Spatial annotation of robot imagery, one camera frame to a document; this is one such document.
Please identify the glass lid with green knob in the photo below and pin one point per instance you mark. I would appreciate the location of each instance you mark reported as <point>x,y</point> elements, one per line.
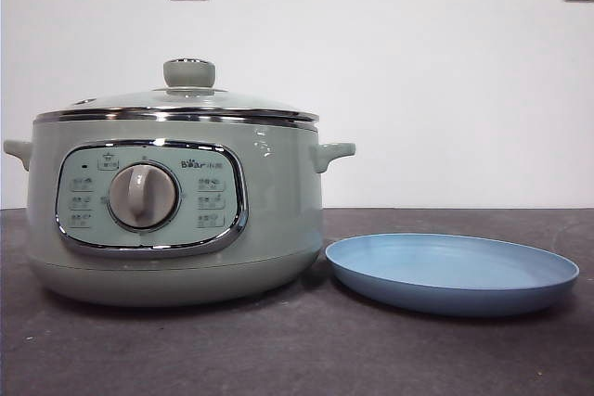
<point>189,72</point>

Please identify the pale green electric steamer pot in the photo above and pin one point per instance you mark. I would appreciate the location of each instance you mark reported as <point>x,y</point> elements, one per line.
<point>278,210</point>

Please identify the blue round plate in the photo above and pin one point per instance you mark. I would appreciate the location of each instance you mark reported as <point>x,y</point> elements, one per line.
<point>445,271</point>

